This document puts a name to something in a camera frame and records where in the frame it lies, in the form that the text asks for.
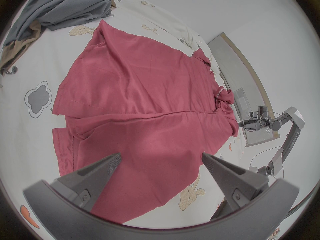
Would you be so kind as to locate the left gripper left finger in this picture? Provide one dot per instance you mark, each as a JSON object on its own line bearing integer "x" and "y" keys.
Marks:
{"x": 83, "y": 179}

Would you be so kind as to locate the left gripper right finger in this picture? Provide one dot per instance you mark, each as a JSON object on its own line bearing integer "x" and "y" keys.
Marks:
{"x": 235, "y": 177}

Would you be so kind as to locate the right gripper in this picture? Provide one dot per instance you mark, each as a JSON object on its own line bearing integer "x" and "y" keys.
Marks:
{"x": 255, "y": 125}

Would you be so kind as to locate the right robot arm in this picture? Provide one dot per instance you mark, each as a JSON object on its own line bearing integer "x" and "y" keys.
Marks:
{"x": 290, "y": 136}

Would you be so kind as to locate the bed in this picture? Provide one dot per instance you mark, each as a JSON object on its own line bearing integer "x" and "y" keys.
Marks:
{"x": 27, "y": 139}

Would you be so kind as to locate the red garment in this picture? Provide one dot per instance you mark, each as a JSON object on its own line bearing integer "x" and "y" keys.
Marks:
{"x": 140, "y": 99}

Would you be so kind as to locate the tan garment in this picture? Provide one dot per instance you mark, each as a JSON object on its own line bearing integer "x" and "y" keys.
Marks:
{"x": 21, "y": 45}

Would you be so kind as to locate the grey garment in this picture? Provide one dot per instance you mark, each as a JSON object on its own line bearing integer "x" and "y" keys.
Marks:
{"x": 65, "y": 6}

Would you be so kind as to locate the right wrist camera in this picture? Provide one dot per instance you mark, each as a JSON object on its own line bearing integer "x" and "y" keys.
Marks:
{"x": 263, "y": 111}

